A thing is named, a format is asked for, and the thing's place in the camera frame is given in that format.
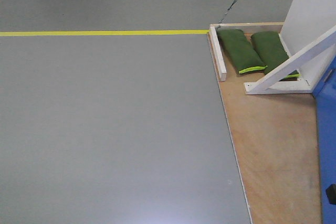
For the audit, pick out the green sandbag right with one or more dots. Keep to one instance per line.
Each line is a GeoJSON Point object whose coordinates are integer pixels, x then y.
{"type": "Point", "coordinates": [268, 46]}

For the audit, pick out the green sandbag left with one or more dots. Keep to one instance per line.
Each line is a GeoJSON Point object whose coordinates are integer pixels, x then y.
{"type": "Point", "coordinates": [240, 51]}

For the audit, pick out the blue door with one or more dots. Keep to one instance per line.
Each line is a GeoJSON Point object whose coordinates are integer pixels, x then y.
{"type": "Point", "coordinates": [324, 95]}

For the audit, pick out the white wall panel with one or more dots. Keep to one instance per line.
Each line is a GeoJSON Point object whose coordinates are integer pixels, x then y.
{"type": "Point", "coordinates": [306, 21]}

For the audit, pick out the white side rail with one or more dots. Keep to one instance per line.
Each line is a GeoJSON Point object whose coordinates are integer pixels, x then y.
{"type": "Point", "coordinates": [217, 53]}

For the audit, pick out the plywood door platform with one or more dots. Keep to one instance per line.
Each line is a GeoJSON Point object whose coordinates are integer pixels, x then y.
{"type": "Point", "coordinates": [275, 140]}

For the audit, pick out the white back rail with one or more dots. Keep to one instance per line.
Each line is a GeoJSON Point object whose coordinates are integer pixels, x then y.
{"type": "Point", "coordinates": [251, 28]}

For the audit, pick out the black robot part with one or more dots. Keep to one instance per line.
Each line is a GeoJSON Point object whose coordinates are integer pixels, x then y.
{"type": "Point", "coordinates": [331, 194]}

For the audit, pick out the white triangular brace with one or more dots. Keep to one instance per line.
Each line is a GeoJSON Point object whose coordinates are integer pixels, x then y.
{"type": "Point", "coordinates": [271, 83]}

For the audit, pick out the green sandbag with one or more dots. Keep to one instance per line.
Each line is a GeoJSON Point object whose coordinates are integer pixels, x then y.
{"type": "Point", "coordinates": [240, 51]}
{"type": "Point", "coordinates": [268, 46]}

